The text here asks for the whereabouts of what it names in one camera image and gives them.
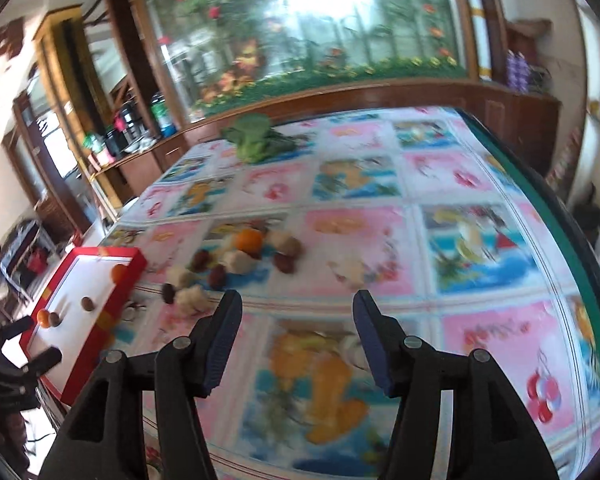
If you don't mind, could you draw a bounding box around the flower picture glass panel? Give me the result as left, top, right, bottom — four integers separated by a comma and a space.
135, 0, 468, 121

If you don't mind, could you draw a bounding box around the black flask with pink lid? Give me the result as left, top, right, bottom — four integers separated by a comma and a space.
104, 116, 126, 158

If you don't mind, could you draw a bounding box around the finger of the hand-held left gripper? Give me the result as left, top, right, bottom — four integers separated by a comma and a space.
0, 317, 37, 356
22, 347, 63, 376

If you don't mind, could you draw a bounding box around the wooden partition cabinet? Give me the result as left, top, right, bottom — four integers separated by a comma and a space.
92, 75, 563, 211

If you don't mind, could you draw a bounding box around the metal rack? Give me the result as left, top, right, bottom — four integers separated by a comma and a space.
0, 220, 56, 301

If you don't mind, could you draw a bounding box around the green leafy vegetable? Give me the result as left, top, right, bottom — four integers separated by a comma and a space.
221, 114, 298, 164

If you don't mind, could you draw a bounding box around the green plastic bottle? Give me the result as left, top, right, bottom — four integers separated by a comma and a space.
150, 91, 176, 137

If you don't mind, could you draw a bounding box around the black thermal carafe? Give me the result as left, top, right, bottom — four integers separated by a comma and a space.
120, 105, 146, 141

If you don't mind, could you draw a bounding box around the red cardboard tray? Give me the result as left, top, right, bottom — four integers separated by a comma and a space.
19, 246, 147, 405

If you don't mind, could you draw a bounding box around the beige pastry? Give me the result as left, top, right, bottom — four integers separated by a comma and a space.
222, 251, 258, 275
328, 255, 368, 281
266, 229, 293, 251

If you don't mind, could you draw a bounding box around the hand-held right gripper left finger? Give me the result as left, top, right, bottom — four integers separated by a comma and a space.
39, 290, 244, 480

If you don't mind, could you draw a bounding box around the wooden wall shelf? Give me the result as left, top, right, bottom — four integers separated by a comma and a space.
507, 19, 553, 41

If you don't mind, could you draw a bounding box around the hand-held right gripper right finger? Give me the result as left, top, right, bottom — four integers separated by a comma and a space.
352, 289, 563, 480

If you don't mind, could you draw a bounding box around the printed tablecloth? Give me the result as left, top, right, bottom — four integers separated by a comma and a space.
97, 106, 600, 480

